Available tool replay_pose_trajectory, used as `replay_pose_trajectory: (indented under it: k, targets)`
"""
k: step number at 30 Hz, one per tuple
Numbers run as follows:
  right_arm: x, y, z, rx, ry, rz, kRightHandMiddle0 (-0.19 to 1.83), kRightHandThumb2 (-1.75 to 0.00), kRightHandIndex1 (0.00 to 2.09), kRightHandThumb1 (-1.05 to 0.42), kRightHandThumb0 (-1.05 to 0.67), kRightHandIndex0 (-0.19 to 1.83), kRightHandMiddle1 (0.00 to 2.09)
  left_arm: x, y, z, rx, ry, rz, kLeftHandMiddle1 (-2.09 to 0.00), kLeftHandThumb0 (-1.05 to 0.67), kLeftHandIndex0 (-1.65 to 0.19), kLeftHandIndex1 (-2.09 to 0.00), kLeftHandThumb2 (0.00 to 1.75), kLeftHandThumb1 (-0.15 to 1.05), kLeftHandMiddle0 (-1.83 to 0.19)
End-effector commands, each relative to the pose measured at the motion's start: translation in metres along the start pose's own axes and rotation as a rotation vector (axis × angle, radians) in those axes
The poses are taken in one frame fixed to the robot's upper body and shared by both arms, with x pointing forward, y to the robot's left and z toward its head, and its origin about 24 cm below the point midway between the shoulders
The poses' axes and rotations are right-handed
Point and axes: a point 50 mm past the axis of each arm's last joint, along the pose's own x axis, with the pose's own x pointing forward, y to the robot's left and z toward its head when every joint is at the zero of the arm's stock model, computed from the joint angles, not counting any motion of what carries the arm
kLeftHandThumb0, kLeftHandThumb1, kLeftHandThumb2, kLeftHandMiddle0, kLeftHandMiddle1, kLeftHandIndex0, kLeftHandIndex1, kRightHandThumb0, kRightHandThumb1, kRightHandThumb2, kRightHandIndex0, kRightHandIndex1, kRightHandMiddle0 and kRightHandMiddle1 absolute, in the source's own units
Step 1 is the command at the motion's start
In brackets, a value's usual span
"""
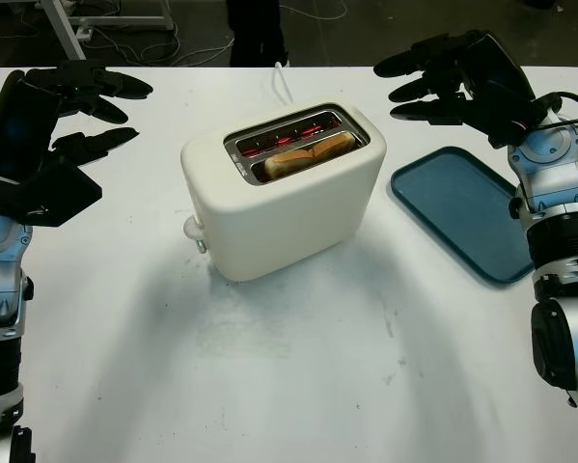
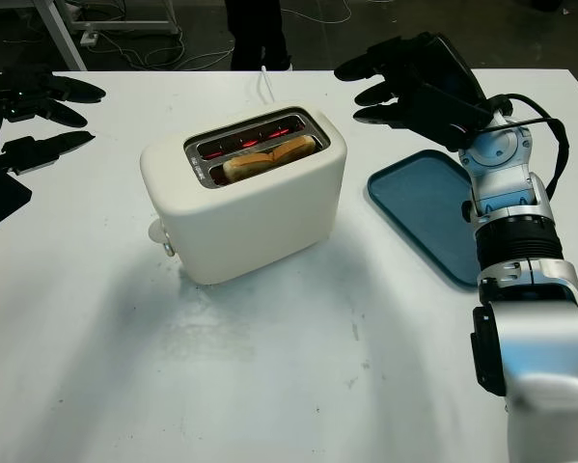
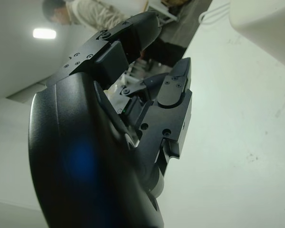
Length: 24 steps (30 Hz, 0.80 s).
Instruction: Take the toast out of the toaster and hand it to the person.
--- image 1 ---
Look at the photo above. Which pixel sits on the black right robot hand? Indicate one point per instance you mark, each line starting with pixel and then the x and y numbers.
pixel 496 67

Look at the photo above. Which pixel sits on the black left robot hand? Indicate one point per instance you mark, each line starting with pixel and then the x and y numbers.
pixel 13 120

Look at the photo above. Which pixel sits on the browned toast slice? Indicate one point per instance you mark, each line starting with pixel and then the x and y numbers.
pixel 308 155

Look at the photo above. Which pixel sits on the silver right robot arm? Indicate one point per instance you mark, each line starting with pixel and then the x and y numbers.
pixel 563 251

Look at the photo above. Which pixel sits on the white toaster lever knob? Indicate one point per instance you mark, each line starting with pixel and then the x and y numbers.
pixel 194 231

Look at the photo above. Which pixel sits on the person in black trousers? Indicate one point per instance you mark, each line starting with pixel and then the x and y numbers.
pixel 259 29

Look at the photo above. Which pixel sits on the cream white two-slot toaster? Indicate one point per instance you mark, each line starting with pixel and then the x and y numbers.
pixel 279 222

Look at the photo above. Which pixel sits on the white power strip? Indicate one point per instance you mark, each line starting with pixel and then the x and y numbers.
pixel 83 33

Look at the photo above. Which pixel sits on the dark blue plastic tray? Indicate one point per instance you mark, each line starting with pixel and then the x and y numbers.
pixel 452 212

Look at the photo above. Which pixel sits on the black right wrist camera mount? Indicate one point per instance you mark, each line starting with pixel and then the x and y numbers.
pixel 508 123

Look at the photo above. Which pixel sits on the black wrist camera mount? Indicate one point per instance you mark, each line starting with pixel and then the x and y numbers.
pixel 508 123
pixel 52 193

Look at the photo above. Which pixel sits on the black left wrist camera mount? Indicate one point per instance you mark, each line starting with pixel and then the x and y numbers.
pixel 52 193

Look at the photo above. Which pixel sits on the white metal table frame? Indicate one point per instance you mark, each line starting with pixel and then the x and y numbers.
pixel 119 14

